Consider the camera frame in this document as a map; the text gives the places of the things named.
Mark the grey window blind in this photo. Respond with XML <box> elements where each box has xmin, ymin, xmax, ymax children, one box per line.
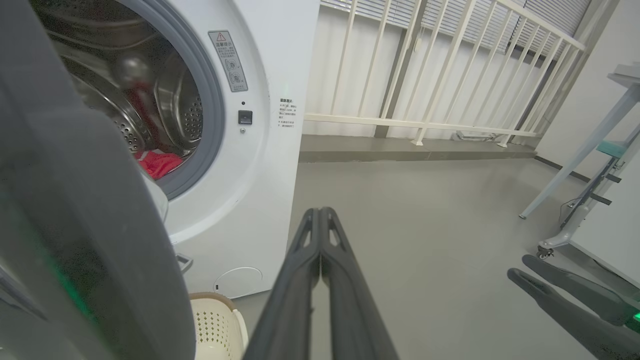
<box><xmin>422</xmin><ymin>0</ymin><xmax>593</xmax><ymax>56</ymax></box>
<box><xmin>320</xmin><ymin>0</ymin><xmax>418</xmax><ymax>31</ymax></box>

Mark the red and white garment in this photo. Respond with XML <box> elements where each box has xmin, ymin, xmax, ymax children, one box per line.
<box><xmin>134</xmin><ymin>149</ymin><xmax>183</xmax><ymax>180</ymax></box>

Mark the cream basket with brown rim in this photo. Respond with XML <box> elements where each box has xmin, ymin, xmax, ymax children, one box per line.
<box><xmin>189</xmin><ymin>292</ymin><xmax>249</xmax><ymax>360</ymax></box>

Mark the grey warning sticker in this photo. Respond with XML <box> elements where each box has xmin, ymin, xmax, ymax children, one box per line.
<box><xmin>208</xmin><ymin>30</ymin><xmax>248</xmax><ymax>92</ymax></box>

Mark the white front-load washing machine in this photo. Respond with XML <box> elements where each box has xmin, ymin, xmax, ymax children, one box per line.
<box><xmin>30</xmin><ymin>0</ymin><xmax>321</xmax><ymax>301</ymax></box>

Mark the white slatted railing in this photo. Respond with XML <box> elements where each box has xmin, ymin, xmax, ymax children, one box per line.
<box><xmin>304</xmin><ymin>0</ymin><xmax>586</xmax><ymax>147</ymax></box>

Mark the washing machine door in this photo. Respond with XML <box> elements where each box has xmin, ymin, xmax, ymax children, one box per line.
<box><xmin>0</xmin><ymin>0</ymin><xmax>196</xmax><ymax>360</ymax></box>

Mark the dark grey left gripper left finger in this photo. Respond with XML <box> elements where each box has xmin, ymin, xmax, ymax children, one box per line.
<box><xmin>243</xmin><ymin>207</ymin><xmax>321</xmax><ymax>360</ymax></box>

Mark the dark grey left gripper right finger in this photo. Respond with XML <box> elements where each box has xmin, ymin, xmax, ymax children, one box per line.
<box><xmin>319</xmin><ymin>206</ymin><xmax>400</xmax><ymax>360</ymax></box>

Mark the white wheeled table frame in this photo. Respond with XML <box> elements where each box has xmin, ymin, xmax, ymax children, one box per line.
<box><xmin>519</xmin><ymin>62</ymin><xmax>640</xmax><ymax>261</ymax></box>

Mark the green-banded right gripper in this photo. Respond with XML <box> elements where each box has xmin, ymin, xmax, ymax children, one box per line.
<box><xmin>507</xmin><ymin>254</ymin><xmax>640</xmax><ymax>360</ymax></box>

